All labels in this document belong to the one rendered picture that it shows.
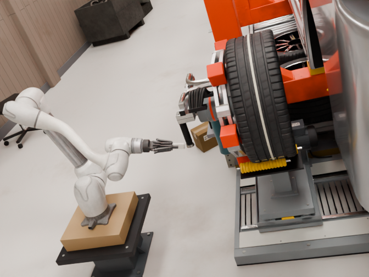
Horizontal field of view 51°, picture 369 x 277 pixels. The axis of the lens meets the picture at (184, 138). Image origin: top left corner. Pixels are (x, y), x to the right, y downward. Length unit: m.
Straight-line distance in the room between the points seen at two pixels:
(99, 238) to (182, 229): 0.62
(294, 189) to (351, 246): 0.43
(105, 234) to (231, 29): 1.42
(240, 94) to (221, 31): 0.76
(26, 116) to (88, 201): 0.60
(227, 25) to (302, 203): 1.13
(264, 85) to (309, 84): 0.88
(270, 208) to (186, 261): 0.62
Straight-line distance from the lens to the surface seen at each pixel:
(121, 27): 7.78
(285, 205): 2.30
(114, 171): 2.05
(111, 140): 2.20
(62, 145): 2.41
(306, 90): 2.61
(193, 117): 1.92
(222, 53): 2.02
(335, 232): 2.34
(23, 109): 2.19
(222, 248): 2.48
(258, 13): 4.41
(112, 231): 2.33
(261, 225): 2.33
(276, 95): 1.74
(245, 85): 1.76
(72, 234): 2.46
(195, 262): 2.47
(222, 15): 2.41
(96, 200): 2.35
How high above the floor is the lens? 1.79
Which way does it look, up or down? 29 degrees down
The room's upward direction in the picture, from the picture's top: 20 degrees counter-clockwise
